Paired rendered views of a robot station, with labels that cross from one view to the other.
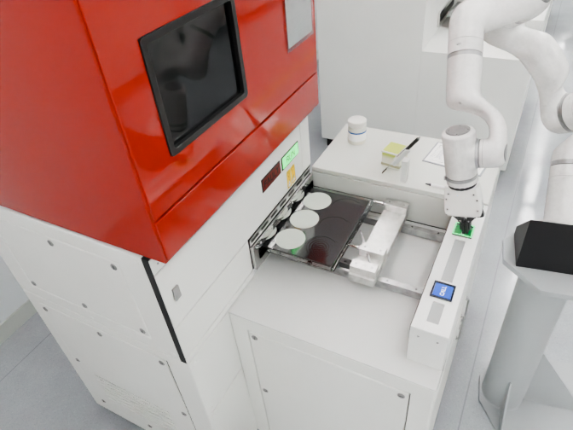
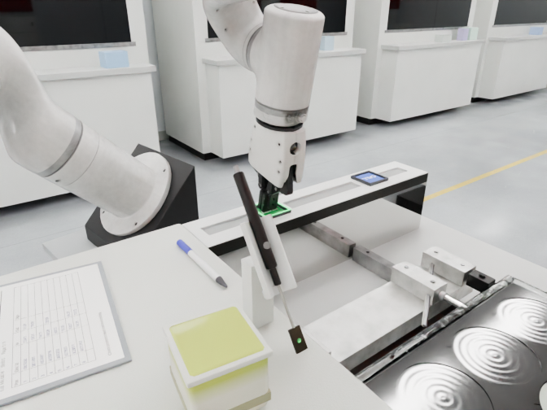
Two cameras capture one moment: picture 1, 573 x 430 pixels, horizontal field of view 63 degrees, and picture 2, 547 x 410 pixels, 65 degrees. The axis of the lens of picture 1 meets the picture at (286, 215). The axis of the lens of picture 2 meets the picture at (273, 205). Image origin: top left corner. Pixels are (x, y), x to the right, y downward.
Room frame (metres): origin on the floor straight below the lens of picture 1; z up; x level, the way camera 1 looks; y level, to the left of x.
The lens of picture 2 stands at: (1.66, -0.25, 1.29)
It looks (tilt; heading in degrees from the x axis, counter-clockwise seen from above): 25 degrees down; 203
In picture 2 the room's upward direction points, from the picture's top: straight up
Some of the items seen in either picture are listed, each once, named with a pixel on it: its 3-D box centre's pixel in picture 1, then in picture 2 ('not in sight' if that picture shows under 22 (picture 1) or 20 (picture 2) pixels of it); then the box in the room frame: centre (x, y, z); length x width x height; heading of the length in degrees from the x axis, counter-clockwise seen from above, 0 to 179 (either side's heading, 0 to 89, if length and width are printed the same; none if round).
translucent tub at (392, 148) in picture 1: (394, 155); (217, 366); (1.41, -0.41, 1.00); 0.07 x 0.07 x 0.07; 50
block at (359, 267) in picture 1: (363, 268); (447, 264); (0.98, -0.21, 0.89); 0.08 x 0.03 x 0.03; 59
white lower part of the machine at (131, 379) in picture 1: (200, 312); not in sight; (1.29, 0.40, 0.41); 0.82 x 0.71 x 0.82; 149
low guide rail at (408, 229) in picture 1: (374, 220); not in sight; (1.26, -0.31, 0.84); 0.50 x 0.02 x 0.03; 59
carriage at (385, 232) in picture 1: (380, 242); (383, 314); (1.11, -0.30, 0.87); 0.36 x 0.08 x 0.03; 149
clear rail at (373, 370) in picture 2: (354, 232); (441, 324); (1.14, -0.22, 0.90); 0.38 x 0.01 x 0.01; 149
